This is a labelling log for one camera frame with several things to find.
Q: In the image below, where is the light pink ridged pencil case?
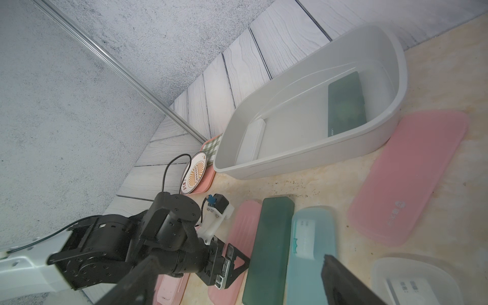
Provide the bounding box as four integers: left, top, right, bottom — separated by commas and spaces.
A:
152, 274, 189, 305

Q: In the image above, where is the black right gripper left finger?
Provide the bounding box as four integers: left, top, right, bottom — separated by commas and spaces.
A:
96, 255, 161, 305

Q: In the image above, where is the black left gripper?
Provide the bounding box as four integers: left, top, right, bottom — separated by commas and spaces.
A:
197, 237, 250, 289

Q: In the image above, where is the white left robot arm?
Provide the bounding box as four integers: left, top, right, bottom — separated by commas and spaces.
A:
1, 191, 250, 304

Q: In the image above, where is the grey plastic storage box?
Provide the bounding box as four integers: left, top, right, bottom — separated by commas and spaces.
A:
213, 24, 408, 180

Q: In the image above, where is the left aluminium frame post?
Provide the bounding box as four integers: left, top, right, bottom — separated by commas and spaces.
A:
33, 0, 207, 144

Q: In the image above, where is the teal pencil case with label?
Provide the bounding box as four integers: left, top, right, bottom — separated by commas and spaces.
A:
286, 207, 337, 305

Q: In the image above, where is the translucent pink pencil case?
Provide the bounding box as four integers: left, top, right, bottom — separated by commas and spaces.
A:
347, 110, 470, 247

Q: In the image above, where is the green checkered cloth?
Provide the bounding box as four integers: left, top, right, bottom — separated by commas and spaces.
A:
201, 134, 222, 166

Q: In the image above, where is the clear pencil case with label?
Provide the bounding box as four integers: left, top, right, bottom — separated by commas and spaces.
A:
371, 257, 464, 304

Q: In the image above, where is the dark green pencil case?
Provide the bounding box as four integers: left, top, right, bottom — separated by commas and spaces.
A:
328, 71, 367, 137
242, 196, 295, 305

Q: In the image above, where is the pink plastic tray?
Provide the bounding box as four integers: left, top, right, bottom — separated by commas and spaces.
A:
186, 133, 224, 196

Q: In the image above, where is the round patterned ceramic plate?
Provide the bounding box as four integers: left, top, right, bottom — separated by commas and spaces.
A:
180, 151, 207, 194

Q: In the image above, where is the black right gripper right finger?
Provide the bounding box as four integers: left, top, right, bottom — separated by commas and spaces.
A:
321, 255, 386, 305

